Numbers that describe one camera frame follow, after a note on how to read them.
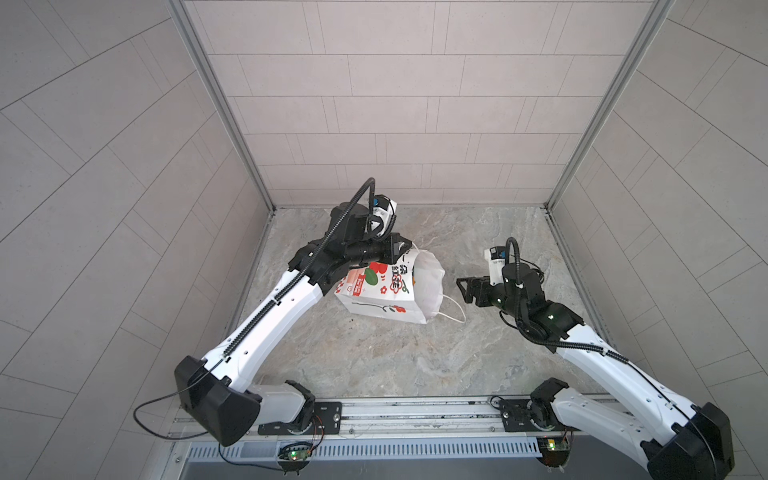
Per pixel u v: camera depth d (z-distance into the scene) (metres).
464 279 0.70
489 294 0.67
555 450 0.68
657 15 0.71
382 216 0.55
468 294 0.69
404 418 0.72
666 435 0.39
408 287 0.71
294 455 0.65
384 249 0.60
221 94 0.85
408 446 0.68
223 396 0.36
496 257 0.67
